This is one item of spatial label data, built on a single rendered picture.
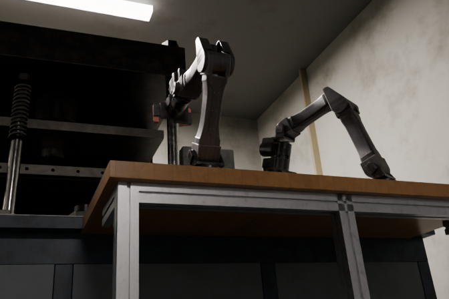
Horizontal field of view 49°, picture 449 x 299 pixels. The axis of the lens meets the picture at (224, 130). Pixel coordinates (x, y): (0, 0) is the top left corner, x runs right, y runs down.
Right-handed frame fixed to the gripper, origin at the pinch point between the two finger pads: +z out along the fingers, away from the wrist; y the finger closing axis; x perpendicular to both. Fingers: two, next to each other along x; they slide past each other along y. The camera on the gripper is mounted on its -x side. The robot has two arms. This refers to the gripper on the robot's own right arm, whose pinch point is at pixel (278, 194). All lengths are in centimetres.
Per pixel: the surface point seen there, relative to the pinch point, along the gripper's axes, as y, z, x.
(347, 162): -157, -54, -141
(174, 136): 13, -29, -82
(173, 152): 13, -20, -79
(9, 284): 86, 40, 5
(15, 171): 83, 3, -88
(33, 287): 80, 40, 6
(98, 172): 46, -4, -88
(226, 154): -22, -27, -88
